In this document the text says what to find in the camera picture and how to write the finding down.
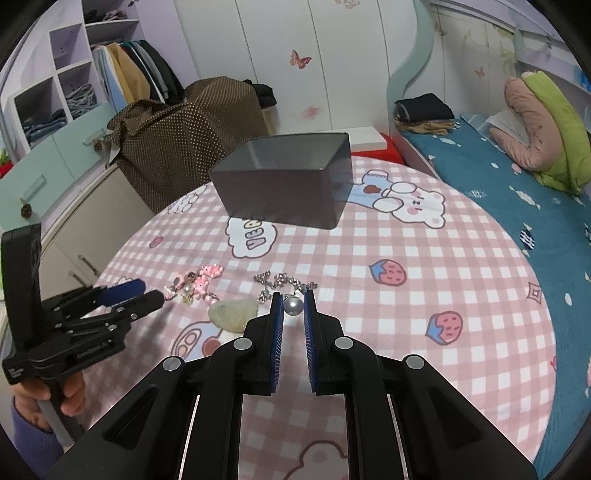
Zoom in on pale green jade stone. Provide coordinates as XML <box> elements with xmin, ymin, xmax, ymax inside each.
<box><xmin>208</xmin><ymin>300</ymin><xmax>259</xmax><ymax>334</ymax></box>

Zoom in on folded black clothes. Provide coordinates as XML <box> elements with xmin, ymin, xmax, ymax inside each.
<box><xmin>394</xmin><ymin>93</ymin><xmax>455</xmax><ymax>123</ymax></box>

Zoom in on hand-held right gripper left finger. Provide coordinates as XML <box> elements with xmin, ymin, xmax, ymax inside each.
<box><xmin>48</xmin><ymin>292</ymin><xmax>284</xmax><ymax>480</ymax></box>

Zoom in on row of hanging clothes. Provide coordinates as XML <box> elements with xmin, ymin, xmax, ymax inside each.
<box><xmin>90</xmin><ymin>39</ymin><xmax>185</xmax><ymax>112</ymax></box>

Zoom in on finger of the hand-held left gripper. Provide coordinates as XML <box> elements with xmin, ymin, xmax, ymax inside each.
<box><xmin>41</xmin><ymin>278</ymin><xmax>147</xmax><ymax>322</ymax></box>
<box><xmin>61</xmin><ymin>289</ymin><xmax>165</xmax><ymax>343</ymax></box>

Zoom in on blue candy print bedsheet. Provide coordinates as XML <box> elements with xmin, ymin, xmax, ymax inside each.
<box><xmin>399</xmin><ymin>111</ymin><xmax>591</xmax><ymax>476</ymax></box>

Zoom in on grey metal box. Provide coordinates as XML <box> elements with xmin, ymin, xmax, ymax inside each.
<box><xmin>208</xmin><ymin>132</ymin><xmax>352</xmax><ymax>230</ymax></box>

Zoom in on red stool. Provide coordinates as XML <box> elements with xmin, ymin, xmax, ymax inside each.
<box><xmin>351</xmin><ymin>134</ymin><xmax>405</xmax><ymax>165</ymax></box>

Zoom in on folded blue jeans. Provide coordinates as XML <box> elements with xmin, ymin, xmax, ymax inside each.
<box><xmin>23</xmin><ymin>108</ymin><xmax>68</xmax><ymax>140</ymax></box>
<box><xmin>64</xmin><ymin>83</ymin><xmax>98</xmax><ymax>114</ymax></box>

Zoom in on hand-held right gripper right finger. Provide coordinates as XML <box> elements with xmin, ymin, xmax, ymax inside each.
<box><xmin>302</xmin><ymin>288</ymin><xmax>539</xmax><ymax>480</ymax></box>

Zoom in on brown polka dot bag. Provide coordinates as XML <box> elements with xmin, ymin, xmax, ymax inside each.
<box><xmin>107</xmin><ymin>76</ymin><xmax>269</xmax><ymax>213</ymax></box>

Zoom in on white wardrobe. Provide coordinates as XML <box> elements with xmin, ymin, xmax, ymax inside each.
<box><xmin>175</xmin><ymin>0</ymin><xmax>419</xmax><ymax>139</ymax></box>

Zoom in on white flat board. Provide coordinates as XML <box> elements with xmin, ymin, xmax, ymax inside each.
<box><xmin>348</xmin><ymin>127</ymin><xmax>387</xmax><ymax>151</ymax></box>

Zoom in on pink checkered bear tablecloth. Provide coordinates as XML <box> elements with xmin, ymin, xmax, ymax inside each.
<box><xmin>76</xmin><ymin>154</ymin><xmax>557</xmax><ymax>480</ymax></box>

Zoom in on purple cubby shelf unit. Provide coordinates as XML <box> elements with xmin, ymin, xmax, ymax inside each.
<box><xmin>0</xmin><ymin>0</ymin><xmax>141</xmax><ymax>153</ymax></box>

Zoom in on person's left hand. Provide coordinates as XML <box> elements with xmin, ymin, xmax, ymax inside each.
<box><xmin>11</xmin><ymin>373</ymin><xmax>88</xmax><ymax>418</ymax></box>

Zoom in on silver chain bracelet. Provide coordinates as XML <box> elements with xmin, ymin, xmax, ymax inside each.
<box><xmin>254</xmin><ymin>271</ymin><xmax>319</xmax><ymax>304</ymax></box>

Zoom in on pink charm bracelet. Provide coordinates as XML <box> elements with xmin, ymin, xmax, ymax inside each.
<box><xmin>164</xmin><ymin>264</ymin><xmax>225</xmax><ymax>308</ymax></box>

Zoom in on folded beige clothes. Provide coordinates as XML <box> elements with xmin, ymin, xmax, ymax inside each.
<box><xmin>399</xmin><ymin>119</ymin><xmax>461</xmax><ymax>137</ymax></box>

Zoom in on teal drawer cabinet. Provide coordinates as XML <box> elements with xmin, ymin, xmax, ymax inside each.
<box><xmin>0</xmin><ymin>99</ymin><xmax>123</xmax><ymax>241</ymax></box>

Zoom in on person's left forearm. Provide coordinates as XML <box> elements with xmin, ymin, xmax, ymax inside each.
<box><xmin>10</xmin><ymin>399</ymin><xmax>65</xmax><ymax>467</ymax></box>

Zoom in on teal bunk bed frame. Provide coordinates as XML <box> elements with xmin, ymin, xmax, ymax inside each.
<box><xmin>386</xmin><ymin>0</ymin><xmax>591</xmax><ymax>177</ymax></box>

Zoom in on green rolled quilt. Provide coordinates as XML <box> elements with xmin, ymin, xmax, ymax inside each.
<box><xmin>522</xmin><ymin>71</ymin><xmax>591</xmax><ymax>192</ymax></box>

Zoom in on white pillow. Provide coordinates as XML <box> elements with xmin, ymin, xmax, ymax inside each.
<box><xmin>485</xmin><ymin>108</ymin><xmax>529</xmax><ymax>144</ymax></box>

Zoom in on black crumpled garment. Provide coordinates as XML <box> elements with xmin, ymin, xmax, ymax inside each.
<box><xmin>253</xmin><ymin>83</ymin><xmax>277</xmax><ymax>110</ymax></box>

